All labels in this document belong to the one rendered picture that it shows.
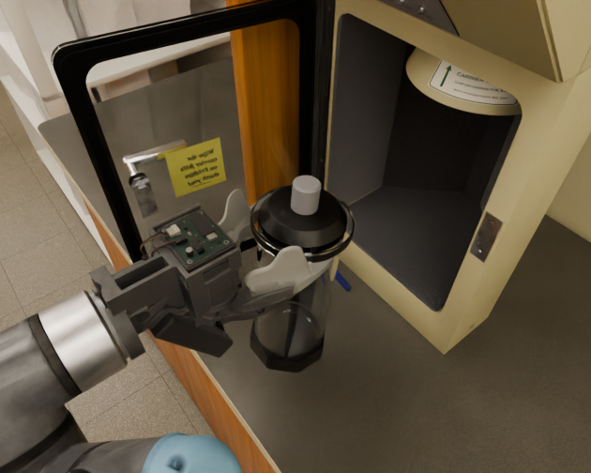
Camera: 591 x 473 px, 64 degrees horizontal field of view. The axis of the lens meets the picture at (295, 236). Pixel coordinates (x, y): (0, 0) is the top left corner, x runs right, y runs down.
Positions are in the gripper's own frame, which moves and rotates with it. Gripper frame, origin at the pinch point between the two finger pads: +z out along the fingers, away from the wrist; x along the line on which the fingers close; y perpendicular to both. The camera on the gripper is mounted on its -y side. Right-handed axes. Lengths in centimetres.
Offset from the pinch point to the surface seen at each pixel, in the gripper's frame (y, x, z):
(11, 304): -123, 130, -43
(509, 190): 4.3, -11.6, 19.1
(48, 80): -27, 103, -2
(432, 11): 20.6, -1.5, 13.5
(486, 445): -29.4, -25.0, 13.7
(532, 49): 21.1, -11.2, 13.0
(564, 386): -29.2, -26.8, 29.7
